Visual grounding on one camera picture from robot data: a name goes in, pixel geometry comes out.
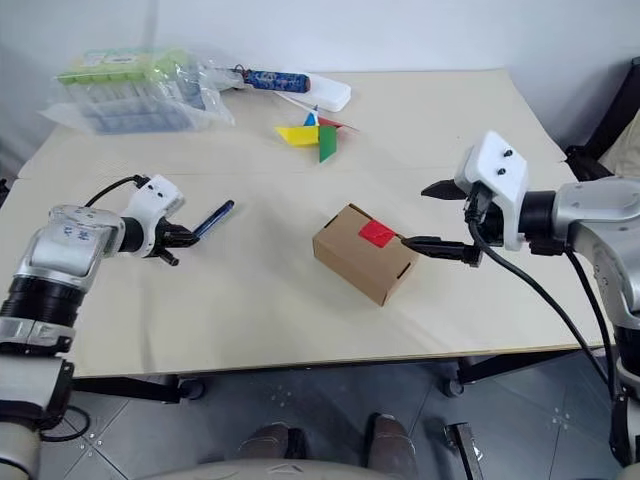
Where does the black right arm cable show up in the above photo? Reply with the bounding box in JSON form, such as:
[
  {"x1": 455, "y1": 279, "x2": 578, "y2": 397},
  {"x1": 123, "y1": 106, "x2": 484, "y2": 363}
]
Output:
[{"x1": 464, "y1": 197, "x2": 640, "y2": 469}]

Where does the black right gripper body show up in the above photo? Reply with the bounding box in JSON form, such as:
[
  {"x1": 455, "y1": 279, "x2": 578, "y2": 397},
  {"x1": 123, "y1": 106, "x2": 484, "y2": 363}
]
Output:
[{"x1": 462, "y1": 185, "x2": 507, "y2": 266}]

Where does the white plastic case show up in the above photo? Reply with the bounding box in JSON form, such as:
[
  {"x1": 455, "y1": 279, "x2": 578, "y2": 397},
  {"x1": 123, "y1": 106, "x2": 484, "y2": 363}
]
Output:
[{"x1": 292, "y1": 72, "x2": 353, "y2": 113}]

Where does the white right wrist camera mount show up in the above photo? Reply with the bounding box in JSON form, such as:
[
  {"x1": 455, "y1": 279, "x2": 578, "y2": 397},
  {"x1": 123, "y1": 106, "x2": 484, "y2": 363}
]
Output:
[{"x1": 453, "y1": 130, "x2": 531, "y2": 253}]

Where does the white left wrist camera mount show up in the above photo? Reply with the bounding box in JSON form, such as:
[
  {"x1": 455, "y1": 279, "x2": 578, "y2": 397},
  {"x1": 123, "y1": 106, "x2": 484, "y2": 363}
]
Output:
[{"x1": 127, "y1": 174, "x2": 187, "y2": 259}]

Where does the thin black left wrist cable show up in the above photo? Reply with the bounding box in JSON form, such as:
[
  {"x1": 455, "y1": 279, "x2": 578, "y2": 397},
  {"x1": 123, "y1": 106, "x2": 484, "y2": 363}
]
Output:
[{"x1": 83, "y1": 174, "x2": 152, "y2": 208}]

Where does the blue pen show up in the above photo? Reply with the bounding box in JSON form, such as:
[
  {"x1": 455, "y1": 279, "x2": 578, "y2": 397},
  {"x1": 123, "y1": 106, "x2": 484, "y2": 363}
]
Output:
[{"x1": 191, "y1": 199, "x2": 236, "y2": 237}]

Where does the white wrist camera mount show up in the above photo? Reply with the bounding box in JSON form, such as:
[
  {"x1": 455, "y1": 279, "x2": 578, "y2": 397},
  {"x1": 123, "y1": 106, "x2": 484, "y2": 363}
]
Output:
[
  {"x1": 127, "y1": 174, "x2": 187, "y2": 259},
  {"x1": 453, "y1": 130, "x2": 531, "y2": 253}
]

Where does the brown cardboard box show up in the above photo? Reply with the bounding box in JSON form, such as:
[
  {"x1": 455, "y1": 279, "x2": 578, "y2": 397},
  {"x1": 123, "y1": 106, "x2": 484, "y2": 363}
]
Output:
[{"x1": 312, "y1": 202, "x2": 421, "y2": 307}]

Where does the dark rounded shape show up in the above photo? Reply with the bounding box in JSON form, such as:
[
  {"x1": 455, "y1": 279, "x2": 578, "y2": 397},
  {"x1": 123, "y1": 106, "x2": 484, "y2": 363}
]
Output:
[
  {"x1": 238, "y1": 422, "x2": 307, "y2": 462},
  {"x1": 366, "y1": 413, "x2": 419, "y2": 480}
]

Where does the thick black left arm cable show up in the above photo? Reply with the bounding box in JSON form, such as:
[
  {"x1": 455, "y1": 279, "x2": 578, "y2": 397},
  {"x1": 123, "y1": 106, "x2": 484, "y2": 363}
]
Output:
[{"x1": 38, "y1": 403, "x2": 92, "y2": 444}]

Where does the colourful paper pinwheel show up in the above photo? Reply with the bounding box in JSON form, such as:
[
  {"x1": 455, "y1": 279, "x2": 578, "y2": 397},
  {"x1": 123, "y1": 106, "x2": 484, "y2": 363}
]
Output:
[{"x1": 273, "y1": 104, "x2": 361, "y2": 166}]

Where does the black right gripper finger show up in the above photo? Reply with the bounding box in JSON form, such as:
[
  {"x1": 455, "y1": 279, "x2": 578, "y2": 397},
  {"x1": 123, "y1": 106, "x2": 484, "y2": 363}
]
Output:
[
  {"x1": 420, "y1": 178, "x2": 469, "y2": 203},
  {"x1": 403, "y1": 235, "x2": 466, "y2": 261}
]

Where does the clear plastic bag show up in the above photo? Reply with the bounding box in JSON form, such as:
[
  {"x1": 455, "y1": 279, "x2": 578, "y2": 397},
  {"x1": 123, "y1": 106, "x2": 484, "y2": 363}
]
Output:
[{"x1": 38, "y1": 47, "x2": 237, "y2": 137}]

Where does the grey robot torso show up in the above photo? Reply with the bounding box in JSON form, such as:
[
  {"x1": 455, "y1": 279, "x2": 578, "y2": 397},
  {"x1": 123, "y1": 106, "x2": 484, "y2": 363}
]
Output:
[{"x1": 144, "y1": 457, "x2": 401, "y2": 480}]

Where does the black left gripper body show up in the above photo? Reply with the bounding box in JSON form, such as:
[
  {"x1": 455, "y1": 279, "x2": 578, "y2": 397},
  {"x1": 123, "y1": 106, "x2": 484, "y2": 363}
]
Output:
[{"x1": 151, "y1": 222, "x2": 177, "y2": 257}]

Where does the green packaged box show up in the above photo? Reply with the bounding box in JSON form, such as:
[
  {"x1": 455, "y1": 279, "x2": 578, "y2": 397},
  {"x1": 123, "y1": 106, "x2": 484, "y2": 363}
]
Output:
[{"x1": 55, "y1": 47, "x2": 189, "y2": 87}]

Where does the dark metal block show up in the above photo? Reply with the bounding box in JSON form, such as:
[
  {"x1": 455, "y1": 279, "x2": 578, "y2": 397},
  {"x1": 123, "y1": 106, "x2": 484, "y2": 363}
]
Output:
[{"x1": 441, "y1": 422, "x2": 485, "y2": 480}]

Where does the blue patterned tube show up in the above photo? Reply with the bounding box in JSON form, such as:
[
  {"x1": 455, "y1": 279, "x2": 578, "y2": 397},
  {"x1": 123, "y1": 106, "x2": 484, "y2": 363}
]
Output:
[{"x1": 233, "y1": 64, "x2": 313, "y2": 96}]

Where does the red tape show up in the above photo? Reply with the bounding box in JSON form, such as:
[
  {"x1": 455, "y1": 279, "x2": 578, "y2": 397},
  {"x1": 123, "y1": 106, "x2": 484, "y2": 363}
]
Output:
[{"x1": 358, "y1": 219, "x2": 397, "y2": 249}]

